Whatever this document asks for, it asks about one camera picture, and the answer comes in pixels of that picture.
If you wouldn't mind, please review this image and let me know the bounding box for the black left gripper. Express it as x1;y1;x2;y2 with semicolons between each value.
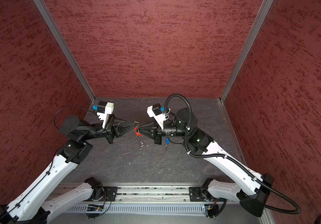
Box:
81;113;137;143

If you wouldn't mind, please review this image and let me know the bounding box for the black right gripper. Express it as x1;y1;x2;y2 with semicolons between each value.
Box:
138;119;190;145

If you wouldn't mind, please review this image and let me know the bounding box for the silver keyring with keys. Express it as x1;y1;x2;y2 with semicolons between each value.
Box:
134;121;144;149

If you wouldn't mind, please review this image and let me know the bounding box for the red capped key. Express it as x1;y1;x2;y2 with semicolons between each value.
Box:
134;127;142;137

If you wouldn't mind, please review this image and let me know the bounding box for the blue capped key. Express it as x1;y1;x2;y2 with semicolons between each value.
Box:
165;138;170;151

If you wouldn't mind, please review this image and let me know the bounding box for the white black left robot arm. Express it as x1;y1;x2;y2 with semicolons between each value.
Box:
0;115;136;224

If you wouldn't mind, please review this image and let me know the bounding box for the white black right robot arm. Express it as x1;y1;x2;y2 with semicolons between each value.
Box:
135;108;273;217

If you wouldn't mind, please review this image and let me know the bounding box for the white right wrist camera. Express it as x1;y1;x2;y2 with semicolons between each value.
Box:
146;104;169;130

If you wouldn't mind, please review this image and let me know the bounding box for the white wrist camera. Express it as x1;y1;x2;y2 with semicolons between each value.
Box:
92;101;114;129
146;104;169;130

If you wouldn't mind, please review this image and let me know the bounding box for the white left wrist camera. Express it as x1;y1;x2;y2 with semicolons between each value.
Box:
92;101;114;129

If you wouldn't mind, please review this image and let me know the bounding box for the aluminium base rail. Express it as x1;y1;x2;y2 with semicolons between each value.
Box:
51;183;265;205

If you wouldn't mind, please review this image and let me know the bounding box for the aluminium corner post left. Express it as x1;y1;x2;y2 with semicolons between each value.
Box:
33;0;96;102

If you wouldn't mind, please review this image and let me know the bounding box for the aluminium corner post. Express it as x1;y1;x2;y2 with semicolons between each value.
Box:
33;0;96;102
220;0;274;104

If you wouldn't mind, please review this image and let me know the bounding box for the black corrugated cable conduit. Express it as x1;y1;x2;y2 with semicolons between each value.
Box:
164;93;302;215

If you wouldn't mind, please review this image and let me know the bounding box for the aluminium corner post right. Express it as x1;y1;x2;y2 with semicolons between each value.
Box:
220;0;274;104

